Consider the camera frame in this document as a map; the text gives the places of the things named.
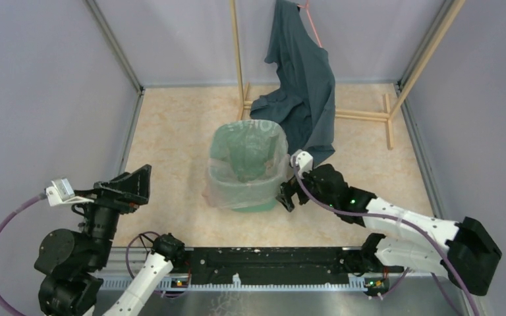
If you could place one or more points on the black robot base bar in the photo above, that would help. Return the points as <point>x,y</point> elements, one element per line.
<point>279,266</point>

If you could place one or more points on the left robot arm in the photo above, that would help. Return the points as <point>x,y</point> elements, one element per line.
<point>68,259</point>

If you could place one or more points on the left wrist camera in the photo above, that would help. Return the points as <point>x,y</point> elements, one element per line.
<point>60,192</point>

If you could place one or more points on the white cable duct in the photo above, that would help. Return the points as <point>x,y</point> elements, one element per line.
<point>356,284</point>

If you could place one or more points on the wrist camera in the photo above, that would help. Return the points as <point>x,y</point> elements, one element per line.
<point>60,192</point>
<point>302,162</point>

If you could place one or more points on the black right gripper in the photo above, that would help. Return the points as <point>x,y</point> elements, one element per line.
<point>288,189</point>

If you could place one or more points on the dark teal shirt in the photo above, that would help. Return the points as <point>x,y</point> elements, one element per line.
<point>304,103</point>

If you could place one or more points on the green plastic trash bin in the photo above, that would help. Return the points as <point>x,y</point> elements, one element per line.
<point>253,205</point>

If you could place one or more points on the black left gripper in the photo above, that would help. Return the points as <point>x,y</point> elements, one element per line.
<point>137,183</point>

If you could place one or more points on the wooden clothes rack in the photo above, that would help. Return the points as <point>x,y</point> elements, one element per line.
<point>440,26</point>

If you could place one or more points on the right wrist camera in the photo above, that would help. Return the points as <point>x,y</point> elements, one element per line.
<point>302,162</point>

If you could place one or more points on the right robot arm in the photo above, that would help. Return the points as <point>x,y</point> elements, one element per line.
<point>464,252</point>

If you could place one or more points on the pink plastic trash bag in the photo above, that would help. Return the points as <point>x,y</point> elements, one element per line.
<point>244,165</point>

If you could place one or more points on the pink clothes hanger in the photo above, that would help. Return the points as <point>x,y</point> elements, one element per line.
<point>306,8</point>

